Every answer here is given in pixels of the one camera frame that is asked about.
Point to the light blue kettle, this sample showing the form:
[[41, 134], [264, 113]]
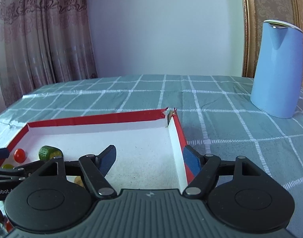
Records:
[[279, 71]]

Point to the red shallow cardboard box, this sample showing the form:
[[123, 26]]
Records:
[[149, 145]]

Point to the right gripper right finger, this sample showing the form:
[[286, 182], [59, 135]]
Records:
[[237, 193]]

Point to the large green tomato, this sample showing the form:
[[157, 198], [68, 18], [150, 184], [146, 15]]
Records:
[[8, 166]]

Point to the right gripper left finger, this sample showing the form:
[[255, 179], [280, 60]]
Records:
[[49, 201]]

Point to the gold framed headboard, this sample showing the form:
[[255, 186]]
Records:
[[255, 13]]

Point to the small red cherry tomato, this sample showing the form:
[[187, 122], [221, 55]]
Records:
[[19, 155]]

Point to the green cucumber piece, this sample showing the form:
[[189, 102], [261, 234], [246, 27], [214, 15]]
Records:
[[48, 152]]

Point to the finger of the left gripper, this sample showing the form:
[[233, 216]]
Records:
[[4, 153], [22, 170]]

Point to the brown patterned curtain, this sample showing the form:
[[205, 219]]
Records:
[[43, 42]]

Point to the teal checked bedspread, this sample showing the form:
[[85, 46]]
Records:
[[215, 112]]

